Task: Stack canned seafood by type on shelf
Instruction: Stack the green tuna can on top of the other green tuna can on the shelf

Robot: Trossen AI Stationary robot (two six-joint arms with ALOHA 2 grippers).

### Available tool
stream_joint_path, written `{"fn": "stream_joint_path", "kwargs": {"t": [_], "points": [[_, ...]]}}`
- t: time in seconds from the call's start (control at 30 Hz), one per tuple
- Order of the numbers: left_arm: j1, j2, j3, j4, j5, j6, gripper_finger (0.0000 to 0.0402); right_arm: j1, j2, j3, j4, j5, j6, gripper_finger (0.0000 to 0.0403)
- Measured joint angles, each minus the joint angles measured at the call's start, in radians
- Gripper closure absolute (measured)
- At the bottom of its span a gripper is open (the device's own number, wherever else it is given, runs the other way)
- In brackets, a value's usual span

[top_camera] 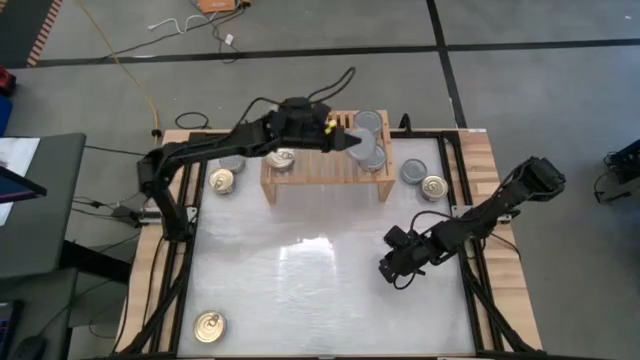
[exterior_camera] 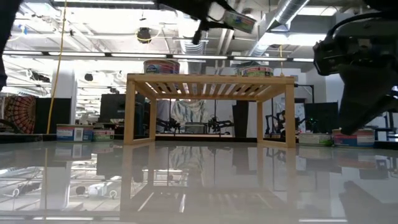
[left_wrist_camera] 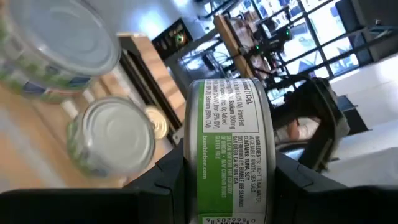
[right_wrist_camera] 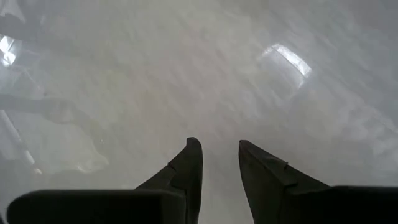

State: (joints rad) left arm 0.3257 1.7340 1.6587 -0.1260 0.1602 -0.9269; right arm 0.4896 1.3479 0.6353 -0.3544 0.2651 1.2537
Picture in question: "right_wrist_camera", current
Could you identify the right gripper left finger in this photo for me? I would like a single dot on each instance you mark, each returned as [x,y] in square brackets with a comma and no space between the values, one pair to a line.
[188,174]

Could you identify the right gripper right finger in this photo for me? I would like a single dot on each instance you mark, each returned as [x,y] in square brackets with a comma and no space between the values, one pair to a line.
[273,193]

